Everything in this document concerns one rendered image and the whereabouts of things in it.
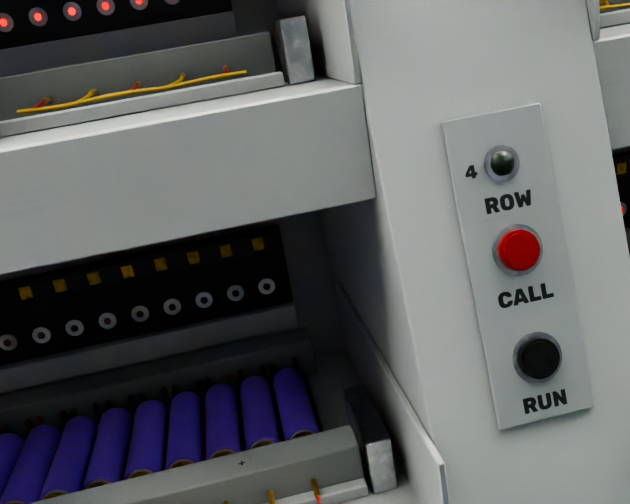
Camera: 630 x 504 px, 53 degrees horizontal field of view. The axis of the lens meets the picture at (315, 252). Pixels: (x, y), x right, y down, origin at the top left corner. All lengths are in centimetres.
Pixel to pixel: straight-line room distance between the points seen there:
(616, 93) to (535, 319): 10
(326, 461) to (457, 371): 8
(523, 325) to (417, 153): 8
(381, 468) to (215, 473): 8
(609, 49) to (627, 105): 2
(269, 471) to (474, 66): 19
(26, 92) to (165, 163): 10
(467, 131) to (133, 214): 13
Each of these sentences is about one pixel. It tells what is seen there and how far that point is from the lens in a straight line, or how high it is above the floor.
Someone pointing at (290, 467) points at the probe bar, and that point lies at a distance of 30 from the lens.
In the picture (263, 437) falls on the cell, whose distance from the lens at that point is 33.
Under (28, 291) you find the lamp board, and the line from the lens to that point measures 42.
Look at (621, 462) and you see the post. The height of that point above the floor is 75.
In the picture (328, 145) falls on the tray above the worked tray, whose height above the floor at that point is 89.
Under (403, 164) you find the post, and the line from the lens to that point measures 24.
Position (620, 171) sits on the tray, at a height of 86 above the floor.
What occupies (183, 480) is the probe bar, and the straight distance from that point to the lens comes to 31.
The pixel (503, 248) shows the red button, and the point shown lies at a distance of 25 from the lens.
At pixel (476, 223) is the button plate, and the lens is 25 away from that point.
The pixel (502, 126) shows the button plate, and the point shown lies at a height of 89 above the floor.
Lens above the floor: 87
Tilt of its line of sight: 4 degrees down
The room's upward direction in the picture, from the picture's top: 12 degrees counter-clockwise
